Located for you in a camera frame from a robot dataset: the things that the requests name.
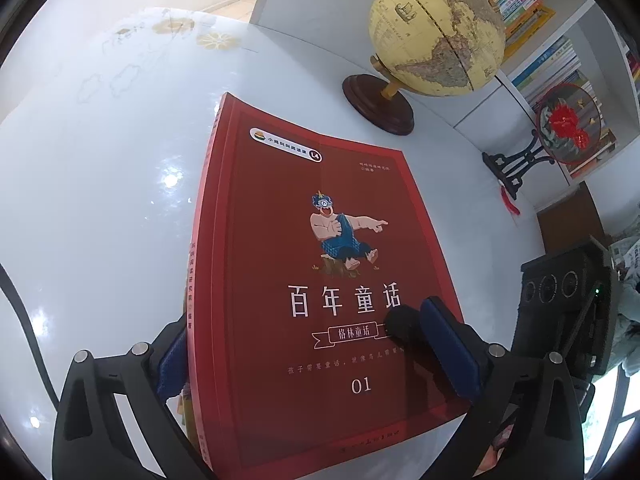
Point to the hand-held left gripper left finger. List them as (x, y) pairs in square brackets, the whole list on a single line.
[(170, 365)]

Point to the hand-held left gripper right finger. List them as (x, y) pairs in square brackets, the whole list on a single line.
[(450, 350)]

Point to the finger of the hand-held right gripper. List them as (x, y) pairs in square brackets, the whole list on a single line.
[(402, 325)]

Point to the red cover book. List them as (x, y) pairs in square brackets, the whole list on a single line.
[(300, 210)]

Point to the row of yellow spine books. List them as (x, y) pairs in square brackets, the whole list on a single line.
[(520, 0)]

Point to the person's right hand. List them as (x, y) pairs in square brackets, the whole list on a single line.
[(502, 445)]

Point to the green print poster board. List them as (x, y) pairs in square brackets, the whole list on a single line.
[(625, 260)]

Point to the brown wooden cabinet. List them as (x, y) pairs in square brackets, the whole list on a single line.
[(570, 225)]

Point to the window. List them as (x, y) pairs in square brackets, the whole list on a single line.
[(615, 410)]

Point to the red tassel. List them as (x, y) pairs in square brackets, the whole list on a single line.
[(510, 202)]

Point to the red flower fan ornament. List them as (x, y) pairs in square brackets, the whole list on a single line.
[(567, 122)]

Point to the yellow desk globe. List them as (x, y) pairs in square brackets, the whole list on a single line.
[(435, 35)]

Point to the white bookshelf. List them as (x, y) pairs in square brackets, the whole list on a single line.
[(310, 5)]

